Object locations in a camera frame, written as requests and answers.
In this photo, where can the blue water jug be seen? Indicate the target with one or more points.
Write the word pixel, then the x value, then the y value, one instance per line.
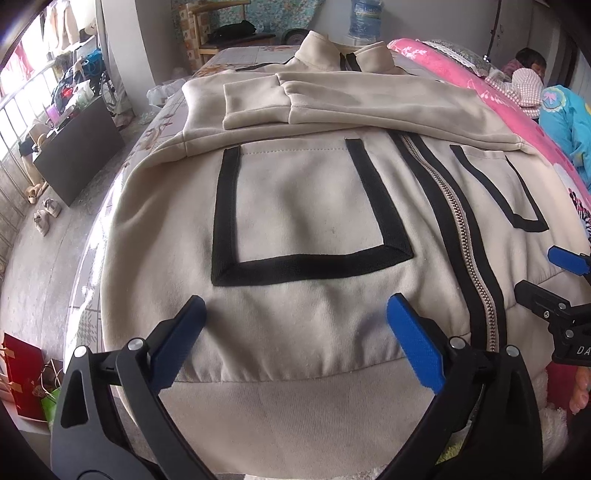
pixel 365 19

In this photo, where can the silver lace pillow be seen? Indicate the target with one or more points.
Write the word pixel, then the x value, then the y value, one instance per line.
pixel 462 55

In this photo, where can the teal floral wall cloth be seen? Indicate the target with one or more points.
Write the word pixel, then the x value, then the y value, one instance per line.
pixel 268 16

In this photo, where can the black bag on chair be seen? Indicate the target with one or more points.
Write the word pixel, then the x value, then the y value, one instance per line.
pixel 234 31

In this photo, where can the green shopping bag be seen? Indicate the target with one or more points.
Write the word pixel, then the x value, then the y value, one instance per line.
pixel 49 406

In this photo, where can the person's right hand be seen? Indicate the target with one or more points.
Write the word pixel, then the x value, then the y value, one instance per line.
pixel 581 392

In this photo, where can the sleeping person checkered top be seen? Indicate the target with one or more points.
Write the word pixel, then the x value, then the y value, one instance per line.
pixel 522 81

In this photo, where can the light blue garment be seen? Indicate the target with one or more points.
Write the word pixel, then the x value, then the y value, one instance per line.
pixel 565 118

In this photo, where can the red paper bag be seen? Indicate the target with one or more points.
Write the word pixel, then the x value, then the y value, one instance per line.
pixel 24 364

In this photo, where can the beige zip-up jacket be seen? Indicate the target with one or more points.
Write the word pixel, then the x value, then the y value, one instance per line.
pixel 296 200

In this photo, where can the dark grey cabinet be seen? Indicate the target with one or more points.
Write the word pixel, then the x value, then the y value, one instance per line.
pixel 72 158

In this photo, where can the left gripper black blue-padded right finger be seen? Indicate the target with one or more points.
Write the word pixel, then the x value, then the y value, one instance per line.
pixel 483 422

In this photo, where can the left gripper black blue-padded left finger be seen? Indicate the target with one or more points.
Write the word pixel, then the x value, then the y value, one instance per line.
pixel 88 439

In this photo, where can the pair of beige shoes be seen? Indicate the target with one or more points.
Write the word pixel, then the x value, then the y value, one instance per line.
pixel 50 208

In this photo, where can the pink floral quilt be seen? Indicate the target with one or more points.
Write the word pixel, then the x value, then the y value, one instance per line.
pixel 456 74

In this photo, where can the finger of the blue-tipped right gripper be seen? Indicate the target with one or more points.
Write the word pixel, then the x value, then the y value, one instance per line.
pixel 578 264

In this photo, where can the white plastic bag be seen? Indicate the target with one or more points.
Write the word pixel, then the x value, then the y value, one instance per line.
pixel 159 94

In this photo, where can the wooden chair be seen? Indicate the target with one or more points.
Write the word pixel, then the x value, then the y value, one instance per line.
pixel 204 35

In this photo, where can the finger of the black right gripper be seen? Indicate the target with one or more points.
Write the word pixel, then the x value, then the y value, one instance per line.
pixel 543 303

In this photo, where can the black round fan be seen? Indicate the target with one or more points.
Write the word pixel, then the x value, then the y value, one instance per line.
pixel 294 36

